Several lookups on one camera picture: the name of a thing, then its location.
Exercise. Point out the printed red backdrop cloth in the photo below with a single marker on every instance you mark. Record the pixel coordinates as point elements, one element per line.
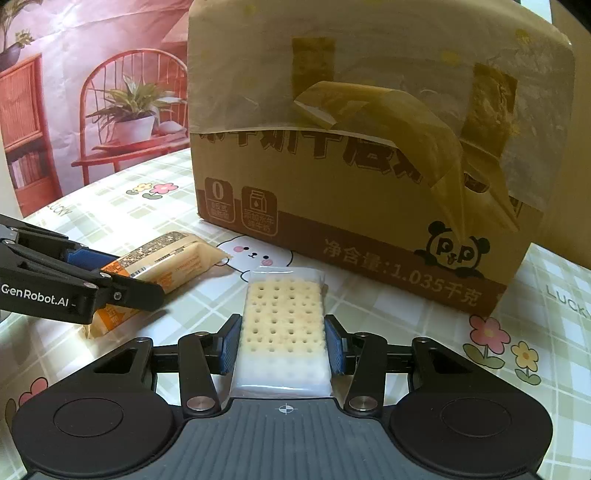
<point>69,92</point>

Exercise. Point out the cardboard box with plastic liner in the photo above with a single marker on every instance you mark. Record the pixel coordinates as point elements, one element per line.
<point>360,161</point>

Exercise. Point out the white cracker packet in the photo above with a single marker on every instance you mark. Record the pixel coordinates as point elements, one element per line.
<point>281,323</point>

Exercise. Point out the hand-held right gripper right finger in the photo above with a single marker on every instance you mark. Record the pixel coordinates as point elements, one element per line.
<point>333,345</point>

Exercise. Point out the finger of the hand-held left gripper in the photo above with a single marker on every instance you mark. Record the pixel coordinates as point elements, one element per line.
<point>134,295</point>
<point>92,261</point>

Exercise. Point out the yellow snack packet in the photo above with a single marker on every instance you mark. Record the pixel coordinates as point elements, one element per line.
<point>180,258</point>

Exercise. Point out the checked floral tablecloth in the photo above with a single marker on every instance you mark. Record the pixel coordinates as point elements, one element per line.
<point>138,217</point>

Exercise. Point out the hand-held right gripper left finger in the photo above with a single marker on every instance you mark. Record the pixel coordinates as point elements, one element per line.
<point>231,342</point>

